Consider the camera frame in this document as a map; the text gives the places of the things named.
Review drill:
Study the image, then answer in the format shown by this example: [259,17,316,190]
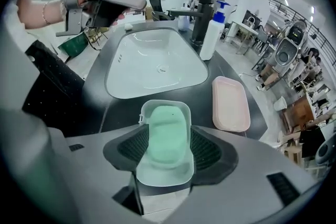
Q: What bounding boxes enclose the white waste bin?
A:
[273,95,288,113]

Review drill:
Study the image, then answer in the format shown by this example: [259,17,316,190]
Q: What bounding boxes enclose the white sink basin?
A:
[104,28,210,100]

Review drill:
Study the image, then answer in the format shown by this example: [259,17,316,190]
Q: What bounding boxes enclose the translucent soap dish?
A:
[136,99,196,188]

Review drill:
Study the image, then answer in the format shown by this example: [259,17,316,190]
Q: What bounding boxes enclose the person's black trousers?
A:
[22,40,106,137]

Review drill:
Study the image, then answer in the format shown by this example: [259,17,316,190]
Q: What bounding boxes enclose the green soap bar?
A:
[146,106,186,166]

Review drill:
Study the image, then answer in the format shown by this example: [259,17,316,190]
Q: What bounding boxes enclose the pink soap dish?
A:
[212,76,251,133]

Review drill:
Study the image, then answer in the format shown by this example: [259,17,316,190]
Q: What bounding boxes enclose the black metal railing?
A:
[267,0,336,54]

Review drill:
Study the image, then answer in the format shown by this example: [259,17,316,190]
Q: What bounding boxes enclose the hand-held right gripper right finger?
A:
[167,125,316,224]

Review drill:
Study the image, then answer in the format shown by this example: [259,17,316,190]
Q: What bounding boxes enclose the gold bracelet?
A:
[41,1,53,25]

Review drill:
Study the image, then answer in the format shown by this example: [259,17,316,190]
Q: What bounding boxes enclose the dark wooden sink cabinet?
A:
[82,19,269,140]

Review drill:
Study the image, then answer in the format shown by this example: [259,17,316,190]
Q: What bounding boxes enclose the white bottle blue pump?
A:
[199,0,232,61]

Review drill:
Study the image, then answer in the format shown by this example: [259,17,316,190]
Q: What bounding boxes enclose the person's left forearm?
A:
[16,0,67,30]

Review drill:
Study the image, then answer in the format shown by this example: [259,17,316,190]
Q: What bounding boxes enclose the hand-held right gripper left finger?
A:
[65,123,150,216]

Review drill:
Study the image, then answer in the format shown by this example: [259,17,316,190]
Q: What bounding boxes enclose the grey helmet-shaped device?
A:
[314,133,336,166]

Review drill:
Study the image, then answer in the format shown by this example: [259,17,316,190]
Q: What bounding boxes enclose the black office chair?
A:
[149,0,172,22]

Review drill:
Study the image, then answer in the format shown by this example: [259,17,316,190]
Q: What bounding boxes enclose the green bathtub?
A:
[57,32,89,58]

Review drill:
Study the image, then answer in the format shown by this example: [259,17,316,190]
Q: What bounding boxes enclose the black faucet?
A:
[170,0,215,47]

